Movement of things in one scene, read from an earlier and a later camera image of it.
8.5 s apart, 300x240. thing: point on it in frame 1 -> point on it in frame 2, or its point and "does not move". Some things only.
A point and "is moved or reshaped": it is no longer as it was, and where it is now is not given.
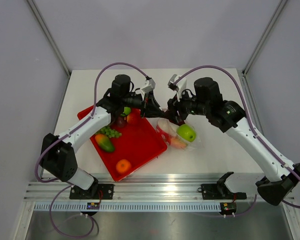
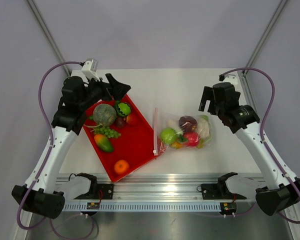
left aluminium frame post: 58,53 does not move
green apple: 187,132 -> 168,135
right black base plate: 220,191 does not move
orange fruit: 123,166 does not move
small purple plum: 121,122 does not move
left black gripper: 152,109 -> 116,90
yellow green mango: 104,143 does not move
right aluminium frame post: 264,37 does not move
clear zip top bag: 183,135 is moved or reshaped
